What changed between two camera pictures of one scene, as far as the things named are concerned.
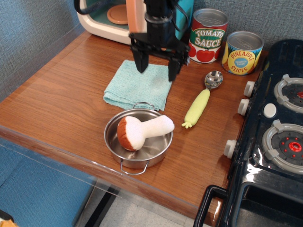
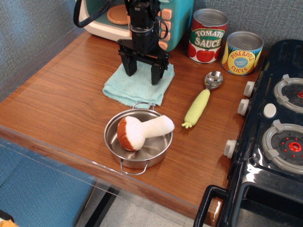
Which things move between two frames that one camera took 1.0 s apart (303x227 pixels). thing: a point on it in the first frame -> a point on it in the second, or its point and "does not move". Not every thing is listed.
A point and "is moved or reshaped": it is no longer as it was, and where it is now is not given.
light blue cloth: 128,86 is moved or reshaped
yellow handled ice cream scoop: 213,80 does not move
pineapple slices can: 242,51 does not move
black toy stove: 264,187 does not move
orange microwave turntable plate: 118,14 does not move
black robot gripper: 165,19 -> 143,48
